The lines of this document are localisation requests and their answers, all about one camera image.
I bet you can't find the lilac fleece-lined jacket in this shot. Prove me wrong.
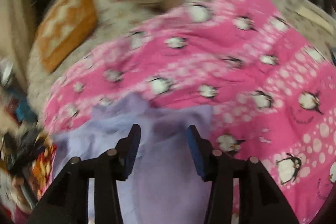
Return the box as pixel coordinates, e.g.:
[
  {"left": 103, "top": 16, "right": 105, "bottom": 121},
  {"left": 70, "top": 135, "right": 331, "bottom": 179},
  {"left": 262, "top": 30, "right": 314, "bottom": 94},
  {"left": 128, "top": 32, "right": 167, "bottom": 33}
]
[{"left": 52, "top": 94, "right": 212, "bottom": 223}]

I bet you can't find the yellow red cartoon blanket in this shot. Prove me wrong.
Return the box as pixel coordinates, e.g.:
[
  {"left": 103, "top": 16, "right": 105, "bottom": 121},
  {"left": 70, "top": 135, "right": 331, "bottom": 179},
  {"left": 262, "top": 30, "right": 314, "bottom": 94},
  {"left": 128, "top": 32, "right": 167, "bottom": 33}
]
[{"left": 29, "top": 133, "right": 57, "bottom": 200}]

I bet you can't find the pink penguin quilt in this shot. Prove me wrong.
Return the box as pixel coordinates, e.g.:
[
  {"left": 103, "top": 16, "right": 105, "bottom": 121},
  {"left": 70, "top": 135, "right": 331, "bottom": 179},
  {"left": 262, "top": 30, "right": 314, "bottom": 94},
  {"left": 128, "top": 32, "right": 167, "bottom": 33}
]
[{"left": 43, "top": 0, "right": 335, "bottom": 223}]

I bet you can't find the orange checkered cushion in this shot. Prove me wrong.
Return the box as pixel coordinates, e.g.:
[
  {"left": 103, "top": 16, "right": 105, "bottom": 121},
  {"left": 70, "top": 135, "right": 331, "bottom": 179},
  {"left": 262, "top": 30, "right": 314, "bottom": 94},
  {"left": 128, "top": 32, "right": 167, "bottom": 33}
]
[{"left": 35, "top": 0, "right": 98, "bottom": 73}]

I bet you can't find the beige curtain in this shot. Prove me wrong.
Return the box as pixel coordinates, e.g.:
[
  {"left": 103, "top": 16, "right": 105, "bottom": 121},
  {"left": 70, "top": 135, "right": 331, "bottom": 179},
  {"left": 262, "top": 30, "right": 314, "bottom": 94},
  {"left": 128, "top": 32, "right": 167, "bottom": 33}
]
[{"left": 1, "top": 0, "right": 37, "bottom": 90}]

